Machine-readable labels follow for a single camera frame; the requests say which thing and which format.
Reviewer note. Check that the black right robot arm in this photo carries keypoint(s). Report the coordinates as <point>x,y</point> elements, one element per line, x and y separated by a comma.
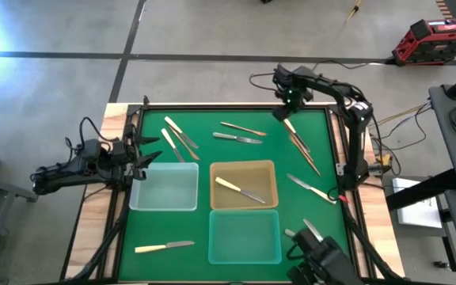
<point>356,150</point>

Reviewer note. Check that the red clip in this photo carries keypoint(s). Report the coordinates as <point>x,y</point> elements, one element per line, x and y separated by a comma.
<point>343,199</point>

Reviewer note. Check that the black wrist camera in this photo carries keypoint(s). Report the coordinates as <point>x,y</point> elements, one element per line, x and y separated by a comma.
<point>291,97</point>
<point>120,148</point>

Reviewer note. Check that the silver metal bracket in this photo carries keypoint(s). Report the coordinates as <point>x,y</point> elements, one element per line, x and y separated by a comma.
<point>339,169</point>

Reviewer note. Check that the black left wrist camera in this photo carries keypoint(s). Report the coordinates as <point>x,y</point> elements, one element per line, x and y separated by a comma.
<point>120,148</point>

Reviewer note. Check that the clear plastic bin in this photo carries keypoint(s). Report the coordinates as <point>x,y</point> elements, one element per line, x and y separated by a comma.
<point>164,186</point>

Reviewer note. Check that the silver fork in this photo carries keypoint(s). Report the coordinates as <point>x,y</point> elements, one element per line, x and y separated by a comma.
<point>228,136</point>

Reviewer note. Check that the small black floor object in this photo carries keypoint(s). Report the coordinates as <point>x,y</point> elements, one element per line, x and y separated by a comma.
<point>441,264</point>

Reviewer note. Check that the red black tool case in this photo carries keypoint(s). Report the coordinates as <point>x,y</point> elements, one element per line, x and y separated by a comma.
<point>430,43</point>

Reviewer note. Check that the dark floor object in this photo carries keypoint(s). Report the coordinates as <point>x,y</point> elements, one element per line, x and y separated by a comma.
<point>266,1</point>

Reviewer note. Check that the black frame brace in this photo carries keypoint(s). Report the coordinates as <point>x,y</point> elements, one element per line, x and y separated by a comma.
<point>105,245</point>
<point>364,245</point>

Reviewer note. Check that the green felt table mat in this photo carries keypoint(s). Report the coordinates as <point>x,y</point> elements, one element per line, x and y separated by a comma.
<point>172,225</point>

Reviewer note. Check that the black frame clamp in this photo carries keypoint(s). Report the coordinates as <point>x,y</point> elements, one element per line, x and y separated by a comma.
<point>145,101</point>

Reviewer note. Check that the teal plastic bin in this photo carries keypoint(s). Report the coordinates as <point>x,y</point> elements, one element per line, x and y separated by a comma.
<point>244,237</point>

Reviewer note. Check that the yellow connector plug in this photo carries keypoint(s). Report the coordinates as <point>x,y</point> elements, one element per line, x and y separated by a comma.
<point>385,159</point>

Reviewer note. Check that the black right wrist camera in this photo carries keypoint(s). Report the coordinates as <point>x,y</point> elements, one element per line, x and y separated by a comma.
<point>291,97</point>

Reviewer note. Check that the white paper sheet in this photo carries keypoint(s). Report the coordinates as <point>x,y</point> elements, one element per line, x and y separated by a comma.
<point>418,213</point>

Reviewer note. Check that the orange plastic bin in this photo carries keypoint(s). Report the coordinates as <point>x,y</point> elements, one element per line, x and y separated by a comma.
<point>251,174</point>

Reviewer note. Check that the yellow black floor tool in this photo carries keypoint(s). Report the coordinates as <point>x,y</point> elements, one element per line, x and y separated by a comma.
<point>352,12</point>

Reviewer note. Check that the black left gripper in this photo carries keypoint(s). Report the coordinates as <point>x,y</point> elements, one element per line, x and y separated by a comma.
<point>121,174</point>

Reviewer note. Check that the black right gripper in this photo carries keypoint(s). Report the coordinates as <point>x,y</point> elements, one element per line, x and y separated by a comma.
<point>287,77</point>

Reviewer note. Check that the grey metal cart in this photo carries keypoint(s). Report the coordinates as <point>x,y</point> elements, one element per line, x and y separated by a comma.
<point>441,130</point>

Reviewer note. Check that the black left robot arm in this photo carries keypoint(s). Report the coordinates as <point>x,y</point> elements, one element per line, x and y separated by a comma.
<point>61,174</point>

